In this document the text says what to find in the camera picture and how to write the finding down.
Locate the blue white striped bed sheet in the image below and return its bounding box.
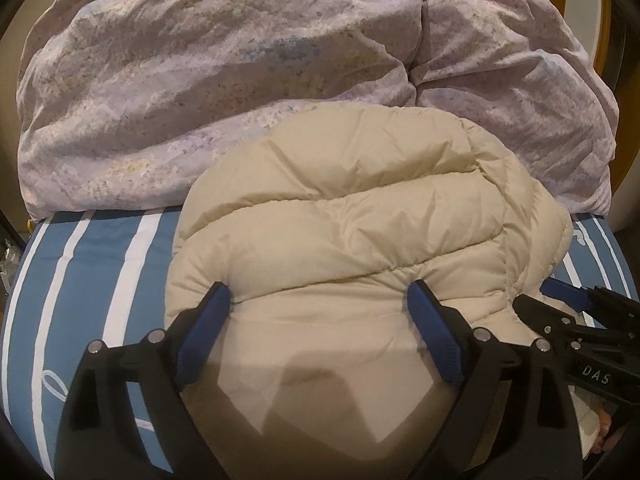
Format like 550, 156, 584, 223
0, 207, 640, 480

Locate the lilac floral duvet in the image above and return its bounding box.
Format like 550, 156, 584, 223
17, 0, 618, 221

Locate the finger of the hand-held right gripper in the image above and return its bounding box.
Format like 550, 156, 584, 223
541, 279, 603, 313
512, 294, 578, 336

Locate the cream puffer jacket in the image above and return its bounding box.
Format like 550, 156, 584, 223
164, 104, 601, 480

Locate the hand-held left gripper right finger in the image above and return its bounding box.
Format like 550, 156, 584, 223
406, 280, 583, 480

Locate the person's right hand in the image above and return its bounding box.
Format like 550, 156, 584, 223
596, 410, 628, 458

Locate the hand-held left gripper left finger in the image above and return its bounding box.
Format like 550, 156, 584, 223
55, 281, 233, 480

